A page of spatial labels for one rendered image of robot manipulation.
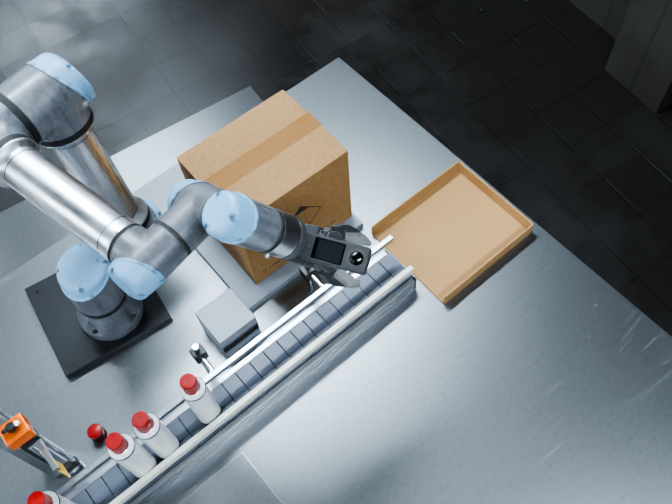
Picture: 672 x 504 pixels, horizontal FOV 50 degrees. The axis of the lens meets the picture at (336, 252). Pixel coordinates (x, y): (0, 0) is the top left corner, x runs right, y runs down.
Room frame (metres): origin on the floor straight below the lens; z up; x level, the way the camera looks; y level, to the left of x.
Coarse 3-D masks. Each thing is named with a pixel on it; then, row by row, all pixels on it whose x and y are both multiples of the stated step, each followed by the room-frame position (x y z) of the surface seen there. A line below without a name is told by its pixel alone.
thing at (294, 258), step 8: (304, 224) 0.63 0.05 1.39; (304, 232) 0.61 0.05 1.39; (312, 232) 0.64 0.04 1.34; (320, 232) 0.63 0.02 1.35; (328, 232) 0.63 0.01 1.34; (336, 232) 0.64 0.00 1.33; (304, 240) 0.60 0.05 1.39; (296, 248) 0.59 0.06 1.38; (288, 256) 0.58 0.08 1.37; (296, 256) 0.61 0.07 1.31; (304, 264) 0.59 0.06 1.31; (312, 264) 0.59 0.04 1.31; (320, 264) 0.59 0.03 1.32; (328, 272) 0.58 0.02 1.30
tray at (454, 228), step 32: (416, 192) 1.01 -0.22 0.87; (448, 192) 1.03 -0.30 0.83; (480, 192) 1.02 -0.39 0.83; (384, 224) 0.95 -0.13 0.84; (416, 224) 0.94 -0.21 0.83; (448, 224) 0.93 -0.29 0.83; (480, 224) 0.92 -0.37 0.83; (512, 224) 0.91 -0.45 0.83; (416, 256) 0.85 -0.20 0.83; (448, 256) 0.84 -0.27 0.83; (480, 256) 0.83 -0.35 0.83; (448, 288) 0.75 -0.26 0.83
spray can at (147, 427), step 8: (136, 416) 0.43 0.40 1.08; (144, 416) 0.43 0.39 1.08; (152, 416) 0.44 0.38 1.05; (136, 424) 0.42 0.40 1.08; (144, 424) 0.42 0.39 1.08; (152, 424) 0.43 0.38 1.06; (160, 424) 0.43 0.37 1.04; (136, 432) 0.42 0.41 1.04; (144, 432) 0.41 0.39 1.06; (152, 432) 0.41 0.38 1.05; (160, 432) 0.42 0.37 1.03; (168, 432) 0.43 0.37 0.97; (144, 440) 0.40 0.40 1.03; (152, 440) 0.40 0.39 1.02; (160, 440) 0.41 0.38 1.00; (168, 440) 0.42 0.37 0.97; (176, 440) 0.43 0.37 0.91; (152, 448) 0.40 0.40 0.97; (160, 448) 0.40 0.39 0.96; (168, 448) 0.41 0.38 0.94; (176, 448) 0.42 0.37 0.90; (160, 456) 0.40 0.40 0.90
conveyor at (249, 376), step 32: (384, 256) 0.83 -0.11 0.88; (352, 288) 0.76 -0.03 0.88; (320, 320) 0.68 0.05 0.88; (352, 320) 0.68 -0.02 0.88; (288, 352) 0.61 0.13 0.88; (224, 384) 0.55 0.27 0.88; (256, 384) 0.55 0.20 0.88; (192, 416) 0.49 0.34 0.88; (192, 448) 0.42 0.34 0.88; (96, 480) 0.38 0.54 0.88; (128, 480) 0.37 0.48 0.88
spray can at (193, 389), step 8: (184, 376) 0.50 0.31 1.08; (192, 376) 0.50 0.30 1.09; (184, 384) 0.49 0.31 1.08; (192, 384) 0.49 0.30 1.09; (200, 384) 0.50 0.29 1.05; (184, 392) 0.49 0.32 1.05; (192, 392) 0.48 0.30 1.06; (200, 392) 0.48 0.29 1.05; (208, 392) 0.49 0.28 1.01; (192, 400) 0.47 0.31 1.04; (200, 400) 0.47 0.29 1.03; (208, 400) 0.48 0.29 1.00; (192, 408) 0.47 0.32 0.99; (200, 408) 0.47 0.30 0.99; (208, 408) 0.47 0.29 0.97; (216, 408) 0.49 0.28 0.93; (200, 416) 0.47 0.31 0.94; (208, 416) 0.47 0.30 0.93; (216, 416) 0.48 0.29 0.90
